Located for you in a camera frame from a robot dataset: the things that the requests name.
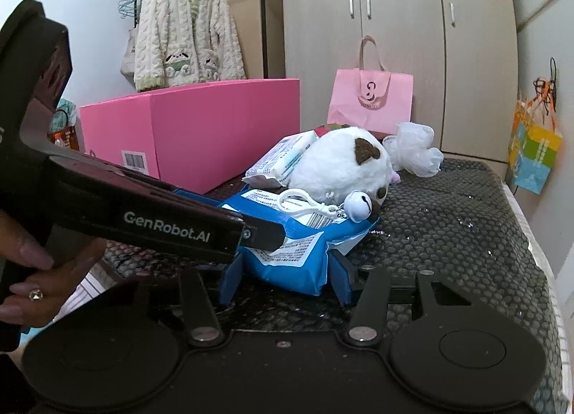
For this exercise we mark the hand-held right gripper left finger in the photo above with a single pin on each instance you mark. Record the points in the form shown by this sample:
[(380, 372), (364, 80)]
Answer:
[(231, 282)]

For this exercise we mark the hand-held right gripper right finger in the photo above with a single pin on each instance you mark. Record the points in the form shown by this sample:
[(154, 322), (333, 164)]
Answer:
[(343, 279)]

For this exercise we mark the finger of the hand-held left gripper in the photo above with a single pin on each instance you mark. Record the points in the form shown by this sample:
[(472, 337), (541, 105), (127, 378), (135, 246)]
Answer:
[(197, 198), (264, 234)]

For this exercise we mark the blue tissue packet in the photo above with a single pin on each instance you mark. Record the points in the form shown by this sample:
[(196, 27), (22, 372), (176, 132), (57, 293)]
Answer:
[(291, 261)]

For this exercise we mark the pink cardboard box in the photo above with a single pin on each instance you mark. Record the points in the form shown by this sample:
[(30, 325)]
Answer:
[(202, 127)]

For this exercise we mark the white wet wipes packet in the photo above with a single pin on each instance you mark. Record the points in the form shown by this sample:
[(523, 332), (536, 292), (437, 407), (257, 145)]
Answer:
[(282, 158)]

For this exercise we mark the white plush toy with bell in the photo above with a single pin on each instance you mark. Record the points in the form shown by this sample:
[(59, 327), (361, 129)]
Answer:
[(332, 163)]

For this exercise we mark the white plastic wrap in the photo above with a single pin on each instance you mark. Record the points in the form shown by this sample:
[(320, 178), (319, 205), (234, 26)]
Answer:
[(415, 149)]

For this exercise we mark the person's left hand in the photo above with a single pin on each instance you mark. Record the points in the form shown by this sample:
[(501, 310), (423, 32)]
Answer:
[(49, 288)]

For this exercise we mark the orange patterned gift bag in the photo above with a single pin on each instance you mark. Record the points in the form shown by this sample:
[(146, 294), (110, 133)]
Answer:
[(65, 138)]

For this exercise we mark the striped white cloth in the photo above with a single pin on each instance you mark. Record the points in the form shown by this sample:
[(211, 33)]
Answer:
[(83, 295)]

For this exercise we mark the green patterned packet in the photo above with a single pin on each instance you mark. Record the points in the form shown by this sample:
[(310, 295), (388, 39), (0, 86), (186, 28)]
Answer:
[(67, 107)]

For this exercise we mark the pink strawberry plush toy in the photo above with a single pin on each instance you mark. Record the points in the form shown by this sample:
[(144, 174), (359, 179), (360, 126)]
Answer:
[(329, 129)]

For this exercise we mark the cream tote bag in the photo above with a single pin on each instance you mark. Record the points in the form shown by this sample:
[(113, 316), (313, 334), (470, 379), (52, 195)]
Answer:
[(128, 55)]

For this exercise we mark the white knitted cardigan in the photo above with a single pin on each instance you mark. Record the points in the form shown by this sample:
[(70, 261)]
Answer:
[(188, 37)]

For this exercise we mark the pink shopping bag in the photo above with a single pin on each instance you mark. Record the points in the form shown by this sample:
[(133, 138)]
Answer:
[(372, 100)]

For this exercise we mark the blue clothes hangers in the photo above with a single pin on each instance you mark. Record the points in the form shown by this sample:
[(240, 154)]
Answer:
[(128, 8)]

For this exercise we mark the colourful paper bag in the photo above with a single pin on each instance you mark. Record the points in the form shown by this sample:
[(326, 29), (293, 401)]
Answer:
[(536, 154)]

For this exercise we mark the beige wardrobe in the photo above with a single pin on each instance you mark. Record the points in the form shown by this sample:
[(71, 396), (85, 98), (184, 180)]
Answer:
[(403, 6)]

